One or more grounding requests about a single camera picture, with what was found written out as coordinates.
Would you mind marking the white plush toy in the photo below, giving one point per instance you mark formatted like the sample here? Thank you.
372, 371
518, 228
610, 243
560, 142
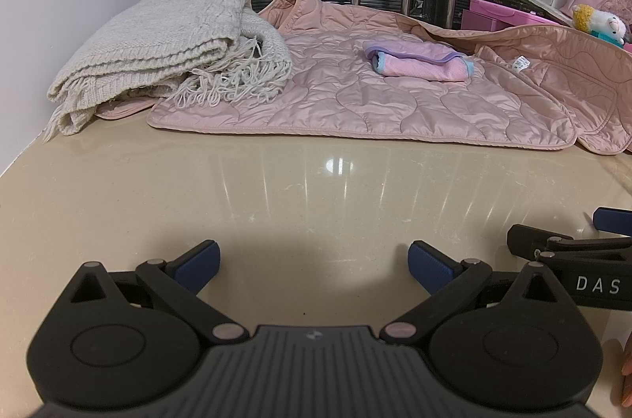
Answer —
610, 25

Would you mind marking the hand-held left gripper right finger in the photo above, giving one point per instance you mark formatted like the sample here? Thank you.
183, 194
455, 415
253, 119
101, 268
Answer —
430, 266

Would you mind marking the pink glitter bag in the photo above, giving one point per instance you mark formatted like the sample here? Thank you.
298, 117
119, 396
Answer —
619, 3

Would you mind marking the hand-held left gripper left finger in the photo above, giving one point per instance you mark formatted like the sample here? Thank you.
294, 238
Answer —
197, 266

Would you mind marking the pink quilted blanket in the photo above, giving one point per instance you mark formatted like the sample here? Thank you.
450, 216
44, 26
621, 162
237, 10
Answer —
395, 112

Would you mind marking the person's right hand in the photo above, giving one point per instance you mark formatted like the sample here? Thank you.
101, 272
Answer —
626, 363

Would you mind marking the magenta box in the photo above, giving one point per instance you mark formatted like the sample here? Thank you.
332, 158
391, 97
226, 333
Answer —
498, 15

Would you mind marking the pink and blue top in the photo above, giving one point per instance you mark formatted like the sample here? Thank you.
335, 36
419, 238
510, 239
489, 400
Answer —
419, 65

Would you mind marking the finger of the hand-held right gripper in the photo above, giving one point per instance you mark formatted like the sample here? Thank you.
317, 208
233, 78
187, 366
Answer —
533, 241
613, 218

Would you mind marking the cream knitted blanket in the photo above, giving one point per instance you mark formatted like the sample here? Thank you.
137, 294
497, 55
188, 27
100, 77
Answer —
148, 42

